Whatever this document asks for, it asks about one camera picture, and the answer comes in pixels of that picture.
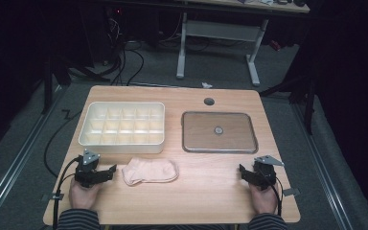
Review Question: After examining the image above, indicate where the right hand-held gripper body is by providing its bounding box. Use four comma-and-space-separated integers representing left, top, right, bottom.
248, 154, 285, 192

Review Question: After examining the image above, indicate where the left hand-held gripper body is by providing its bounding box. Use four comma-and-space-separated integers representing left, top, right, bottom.
74, 149, 110, 189

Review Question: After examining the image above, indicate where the pink sock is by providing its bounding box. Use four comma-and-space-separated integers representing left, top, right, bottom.
121, 156, 180, 187

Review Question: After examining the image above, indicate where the cream divided storage box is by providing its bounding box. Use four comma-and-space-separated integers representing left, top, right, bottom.
78, 101, 167, 154

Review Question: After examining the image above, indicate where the person's left hand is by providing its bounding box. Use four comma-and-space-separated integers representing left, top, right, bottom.
69, 177, 103, 211

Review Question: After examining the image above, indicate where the person's right hand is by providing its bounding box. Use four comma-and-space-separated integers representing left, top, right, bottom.
248, 182, 281, 216

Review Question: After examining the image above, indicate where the grey tape strip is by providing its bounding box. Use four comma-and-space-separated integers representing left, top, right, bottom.
40, 192, 65, 202
282, 187, 302, 197

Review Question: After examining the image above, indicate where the clear lid with round knob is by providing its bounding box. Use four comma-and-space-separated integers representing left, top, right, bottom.
180, 110, 260, 154

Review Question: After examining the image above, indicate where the black metal stand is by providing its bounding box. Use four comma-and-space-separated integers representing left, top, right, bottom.
40, 54, 73, 115
258, 61, 321, 135

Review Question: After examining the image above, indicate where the red object on floor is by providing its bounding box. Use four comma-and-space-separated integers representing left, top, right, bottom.
268, 39, 283, 52

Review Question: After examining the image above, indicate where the wooden desk with white legs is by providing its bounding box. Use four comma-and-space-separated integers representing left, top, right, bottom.
174, 0, 311, 87

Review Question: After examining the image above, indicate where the right hand-held gripper black cable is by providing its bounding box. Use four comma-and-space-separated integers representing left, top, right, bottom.
258, 169, 285, 217

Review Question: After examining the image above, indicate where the hand-held gripper black cable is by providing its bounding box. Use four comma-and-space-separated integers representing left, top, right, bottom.
52, 155, 82, 230
258, 169, 285, 217

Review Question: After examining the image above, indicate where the left hand-held gripper black cable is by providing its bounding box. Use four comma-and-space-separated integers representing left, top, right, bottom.
52, 155, 82, 230

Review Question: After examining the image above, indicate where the black floor cable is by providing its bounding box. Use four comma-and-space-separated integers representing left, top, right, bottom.
43, 109, 83, 179

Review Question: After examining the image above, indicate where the metal floor rail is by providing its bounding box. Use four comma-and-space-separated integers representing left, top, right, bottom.
0, 85, 63, 222
291, 103, 355, 230

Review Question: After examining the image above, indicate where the bundle of black cables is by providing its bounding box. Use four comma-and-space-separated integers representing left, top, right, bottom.
106, 15, 146, 87

